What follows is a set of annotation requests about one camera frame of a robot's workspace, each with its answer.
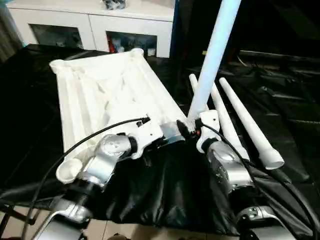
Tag grey robot left foot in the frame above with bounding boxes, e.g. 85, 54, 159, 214
109, 232, 129, 240

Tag white glass-door cabinet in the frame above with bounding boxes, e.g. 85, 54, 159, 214
6, 0, 176, 59

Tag black left wrist camera cable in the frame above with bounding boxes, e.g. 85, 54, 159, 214
20, 114, 151, 240

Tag white plastic table top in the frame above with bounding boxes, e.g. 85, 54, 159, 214
48, 47, 199, 186

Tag long black bar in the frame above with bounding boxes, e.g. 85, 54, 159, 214
238, 49, 320, 63

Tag dark objects on cabinet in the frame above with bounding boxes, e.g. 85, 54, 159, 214
100, 0, 129, 11

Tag white plastic table leg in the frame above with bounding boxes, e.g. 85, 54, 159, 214
188, 73, 210, 111
218, 76, 286, 171
210, 81, 251, 163
186, 0, 243, 126

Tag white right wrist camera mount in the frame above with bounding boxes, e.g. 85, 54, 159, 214
195, 109, 221, 154

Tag grey curtain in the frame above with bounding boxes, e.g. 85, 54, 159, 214
0, 9, 24, 64

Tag dark folding stand frame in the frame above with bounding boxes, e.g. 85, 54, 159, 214
0, 201, 36, 227

